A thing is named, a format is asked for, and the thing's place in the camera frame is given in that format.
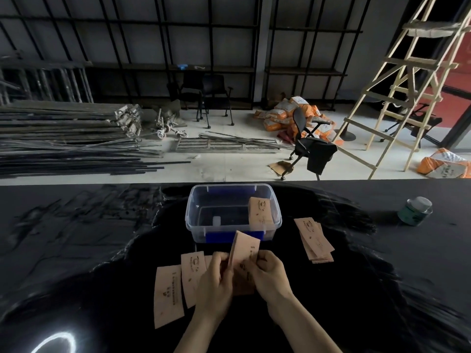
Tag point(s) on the metal frame with rods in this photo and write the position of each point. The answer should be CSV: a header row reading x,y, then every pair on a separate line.
x,y
228,143

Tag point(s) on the person's left forearm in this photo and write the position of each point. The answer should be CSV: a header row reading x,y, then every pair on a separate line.
x,y
197,334

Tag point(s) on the wide black metal shelf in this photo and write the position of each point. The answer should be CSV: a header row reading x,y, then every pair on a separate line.
x,y
128,66

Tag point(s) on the clear plastic box blue latches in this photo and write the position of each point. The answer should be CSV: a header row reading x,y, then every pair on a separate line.
x,y
198,216

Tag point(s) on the person's right hand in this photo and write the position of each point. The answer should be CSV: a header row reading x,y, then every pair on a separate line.
x,y
270,281

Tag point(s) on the small white block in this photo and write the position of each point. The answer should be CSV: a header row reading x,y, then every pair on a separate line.
x,y
216,221

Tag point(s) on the stack of pink sleeves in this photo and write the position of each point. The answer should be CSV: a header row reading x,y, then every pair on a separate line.
x,y
314,240

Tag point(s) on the wooden stepladder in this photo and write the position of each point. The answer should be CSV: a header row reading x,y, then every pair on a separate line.
x,y
406,71

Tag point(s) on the black round table base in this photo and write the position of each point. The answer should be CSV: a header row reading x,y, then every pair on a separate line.
x,y
346,135

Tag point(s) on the black swivel chair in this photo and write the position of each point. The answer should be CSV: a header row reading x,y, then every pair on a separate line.
x,y
423,123

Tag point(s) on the pile of metal poles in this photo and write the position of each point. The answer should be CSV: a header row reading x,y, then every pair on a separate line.
x,y
62,139

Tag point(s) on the black office chair with jacket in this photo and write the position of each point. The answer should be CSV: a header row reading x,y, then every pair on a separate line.
x,y
316,150

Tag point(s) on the pile of orange white sacks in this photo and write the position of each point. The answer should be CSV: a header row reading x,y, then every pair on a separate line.
x,y
281,115

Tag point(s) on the person's right thumb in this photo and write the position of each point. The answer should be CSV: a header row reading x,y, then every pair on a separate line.
x,y
253,270

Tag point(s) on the caster wheels with stems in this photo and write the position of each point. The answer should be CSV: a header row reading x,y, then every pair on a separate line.
x,y
167,126

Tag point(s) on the black visitor chair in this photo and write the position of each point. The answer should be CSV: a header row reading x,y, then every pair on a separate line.
x,y
215,88
187,84

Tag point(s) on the green white jar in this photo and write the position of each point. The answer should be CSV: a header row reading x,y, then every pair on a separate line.
x,y
415,212

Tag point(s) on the person's right forearm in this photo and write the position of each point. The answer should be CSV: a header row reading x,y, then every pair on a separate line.
x,y
298,327

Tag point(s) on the orange white sack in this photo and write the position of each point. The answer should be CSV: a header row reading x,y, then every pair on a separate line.
x,y
443,165

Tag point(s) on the person's left hand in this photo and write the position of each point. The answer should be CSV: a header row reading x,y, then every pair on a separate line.
x,y
211,286

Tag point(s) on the person's left thumb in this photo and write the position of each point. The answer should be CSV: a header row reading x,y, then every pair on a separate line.
x,y
228,273

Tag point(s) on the narrow black metal shelf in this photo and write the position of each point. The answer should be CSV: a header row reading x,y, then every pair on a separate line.
x,y
309,71

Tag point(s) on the brown cardboard piece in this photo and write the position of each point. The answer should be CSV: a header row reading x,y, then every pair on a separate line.
x,y
280,167

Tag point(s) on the grey scaffold frames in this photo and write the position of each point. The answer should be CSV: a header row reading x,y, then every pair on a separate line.
x,y
48,82

